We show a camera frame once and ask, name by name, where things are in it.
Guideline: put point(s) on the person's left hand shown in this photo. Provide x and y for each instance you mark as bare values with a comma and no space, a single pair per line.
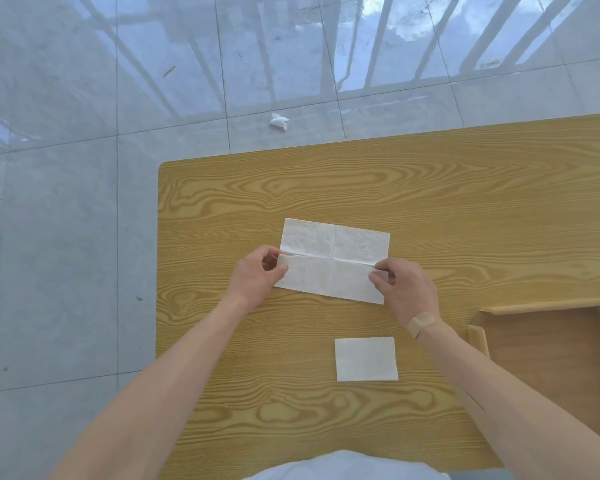
252,282

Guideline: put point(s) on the person's right hand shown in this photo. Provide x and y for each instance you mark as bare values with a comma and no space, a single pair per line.
410,292

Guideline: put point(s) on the white paper napkin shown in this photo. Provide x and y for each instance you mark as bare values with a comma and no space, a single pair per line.
330,279
366,358

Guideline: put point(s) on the wooden tray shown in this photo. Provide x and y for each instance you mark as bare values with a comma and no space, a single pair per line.
555,364

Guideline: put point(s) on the person's left forearm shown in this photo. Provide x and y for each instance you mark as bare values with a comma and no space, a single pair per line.
155,389

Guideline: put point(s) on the person's right forearm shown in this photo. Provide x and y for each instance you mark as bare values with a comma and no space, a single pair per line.
520,409

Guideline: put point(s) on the beige adhesive bandage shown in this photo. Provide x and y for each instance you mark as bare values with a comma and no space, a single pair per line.
421,323

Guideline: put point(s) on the crumpled white tissue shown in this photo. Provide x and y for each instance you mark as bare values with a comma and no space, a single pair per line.
279,121

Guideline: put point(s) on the white shirt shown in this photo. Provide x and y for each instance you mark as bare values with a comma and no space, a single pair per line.
345,469

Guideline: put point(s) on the small dark twig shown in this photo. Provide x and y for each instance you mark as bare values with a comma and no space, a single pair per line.
168,70

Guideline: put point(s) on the small pale litter scrap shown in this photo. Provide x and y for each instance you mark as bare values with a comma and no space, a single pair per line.
489,63

